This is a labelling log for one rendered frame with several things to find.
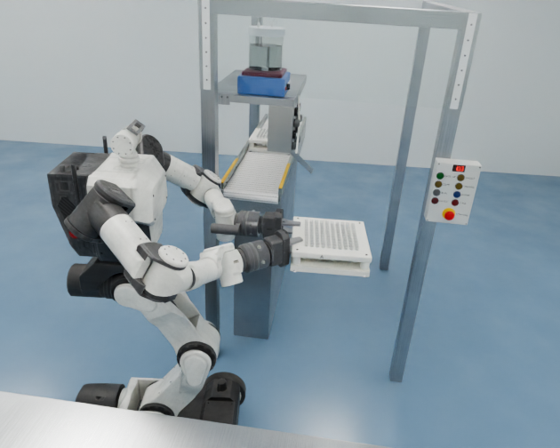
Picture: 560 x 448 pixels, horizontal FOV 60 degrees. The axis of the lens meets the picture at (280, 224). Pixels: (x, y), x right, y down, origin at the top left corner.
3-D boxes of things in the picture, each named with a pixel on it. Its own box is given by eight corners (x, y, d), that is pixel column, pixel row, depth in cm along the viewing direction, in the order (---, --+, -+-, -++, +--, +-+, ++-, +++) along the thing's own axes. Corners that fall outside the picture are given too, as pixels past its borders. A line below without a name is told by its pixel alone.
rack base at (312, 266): (361, 238, 173) (362, 233, 172) (369, 276, 151) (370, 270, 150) (292, 233, 173) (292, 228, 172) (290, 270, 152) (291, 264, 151)
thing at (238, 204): (281, 215, 229) (282, 196, 225) (220, 209, 232) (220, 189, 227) (305, 137, 345) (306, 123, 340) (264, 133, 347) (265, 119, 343)
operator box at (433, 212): (467, 225, 202) (482, 165, 190) (425, 221, 204) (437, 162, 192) (464, 219, 207) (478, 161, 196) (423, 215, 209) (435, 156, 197)
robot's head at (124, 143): (112, 163, 143) (108, 133, 139) (122, 152, 152) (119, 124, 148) (134, 164, 143) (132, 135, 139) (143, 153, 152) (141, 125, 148)
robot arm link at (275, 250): (277, 223, 153) (244, 232, 148) (294, 236, 146) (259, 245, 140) (276, 258, 159) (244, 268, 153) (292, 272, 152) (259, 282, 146)
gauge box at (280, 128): (291, 153, 211) (293, 107, 202) (267, 151, 212) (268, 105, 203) (296, 139, 230) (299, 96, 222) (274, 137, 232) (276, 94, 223)
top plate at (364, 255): (363, 226, 171) (364, 220, 170) (371, 263, 149) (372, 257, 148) (292, 220, 171) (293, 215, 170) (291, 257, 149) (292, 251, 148)
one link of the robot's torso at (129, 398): (116, 436, 188) (112, 412, 182) (130, 396, 206) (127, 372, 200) (169, 438, 189) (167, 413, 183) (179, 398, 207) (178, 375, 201)
